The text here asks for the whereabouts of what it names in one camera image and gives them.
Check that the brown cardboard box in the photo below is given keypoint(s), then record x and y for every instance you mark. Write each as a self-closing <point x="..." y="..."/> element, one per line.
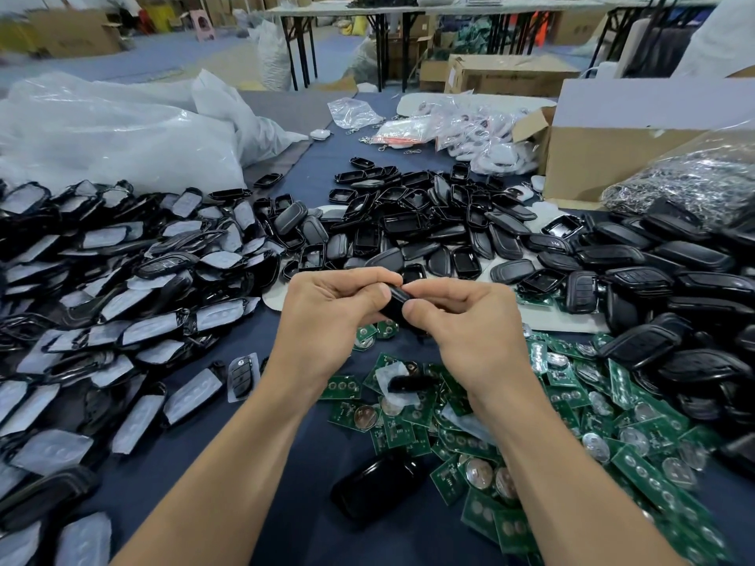
<point x="513" y="76"/>

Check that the clear bag with red label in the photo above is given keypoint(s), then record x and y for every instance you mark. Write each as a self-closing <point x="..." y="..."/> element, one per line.
<point x="401" y="132"/>

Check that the pink plastic stool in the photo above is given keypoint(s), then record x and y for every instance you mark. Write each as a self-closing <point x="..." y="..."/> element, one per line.
<point x="202" y="24"/>

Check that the clear bag of metal parts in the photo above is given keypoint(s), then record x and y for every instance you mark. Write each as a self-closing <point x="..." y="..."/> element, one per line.
<point x="702" y="180"/>

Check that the long white table top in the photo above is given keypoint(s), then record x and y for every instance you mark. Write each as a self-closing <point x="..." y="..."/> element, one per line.
<point x="555" y="9"/>

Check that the lone glossy black shell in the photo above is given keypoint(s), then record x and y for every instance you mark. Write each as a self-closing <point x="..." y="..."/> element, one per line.
<point x="378" y="487"/>

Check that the pile of shells with pads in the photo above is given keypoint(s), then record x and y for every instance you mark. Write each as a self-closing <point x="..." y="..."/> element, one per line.
<point x="112" y="306"/>

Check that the person's right hand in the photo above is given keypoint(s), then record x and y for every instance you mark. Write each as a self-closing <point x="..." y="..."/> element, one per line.
<point x="484" y="342"/>

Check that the small white object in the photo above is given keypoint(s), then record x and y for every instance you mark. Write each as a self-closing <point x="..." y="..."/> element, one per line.
<point x="320" y="134"/>

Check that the person's right forearm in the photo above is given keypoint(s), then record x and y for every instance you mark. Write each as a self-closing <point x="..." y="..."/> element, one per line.
<point x="584" y="495"/>

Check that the heap of clear parts bags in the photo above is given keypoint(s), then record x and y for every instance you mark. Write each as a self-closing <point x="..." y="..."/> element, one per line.
<point x="484" y="138"/>

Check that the person's left forearm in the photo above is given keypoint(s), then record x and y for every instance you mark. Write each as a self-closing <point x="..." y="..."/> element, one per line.
<point x="212" y="483"/>

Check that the pile of black shell halves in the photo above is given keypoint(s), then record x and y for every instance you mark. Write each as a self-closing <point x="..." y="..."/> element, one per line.
<point x="431" y="218"/>

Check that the large white plastic bag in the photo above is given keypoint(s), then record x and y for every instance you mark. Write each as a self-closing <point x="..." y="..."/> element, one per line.
<point x="112" y="133"/>

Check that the black rubber button pad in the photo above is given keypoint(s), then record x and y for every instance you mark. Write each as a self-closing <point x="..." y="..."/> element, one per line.
<point x="413" y="383"/>

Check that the black metal table frame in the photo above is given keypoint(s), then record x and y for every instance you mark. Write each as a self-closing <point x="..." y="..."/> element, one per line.
<point x="301" y="47"/>

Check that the person's left hand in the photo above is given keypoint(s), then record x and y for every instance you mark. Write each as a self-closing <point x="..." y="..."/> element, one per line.
<point x="330" y="330"/>

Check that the small crumpled clear plastic bag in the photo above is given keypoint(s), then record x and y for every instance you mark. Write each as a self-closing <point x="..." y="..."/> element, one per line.
<point x="355" y="114"/>

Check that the heap of black parts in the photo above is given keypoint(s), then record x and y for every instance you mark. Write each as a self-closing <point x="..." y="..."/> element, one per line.
<point x="385" y="0"/>

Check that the large open cardboard box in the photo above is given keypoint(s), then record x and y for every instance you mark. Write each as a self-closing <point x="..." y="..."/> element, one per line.
<point x="619" y="159"/>

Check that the pile of green circuit boards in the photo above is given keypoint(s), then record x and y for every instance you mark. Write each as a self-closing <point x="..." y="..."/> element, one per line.
<point x="625" y="442"/>

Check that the clear plastic film piece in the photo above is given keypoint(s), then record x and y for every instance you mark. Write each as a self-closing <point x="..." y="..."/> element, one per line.
<point x="395" y="385"/>

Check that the white sack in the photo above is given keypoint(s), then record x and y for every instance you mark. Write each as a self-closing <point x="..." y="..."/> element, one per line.
<point x="271" y="55"/>

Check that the pile of assembled black fobs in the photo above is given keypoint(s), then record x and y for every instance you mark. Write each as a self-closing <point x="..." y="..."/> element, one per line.
<point x="684" y="295"/>

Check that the tan cardboard box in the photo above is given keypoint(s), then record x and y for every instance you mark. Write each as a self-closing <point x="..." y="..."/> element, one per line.
<point x="71" y="31"/>

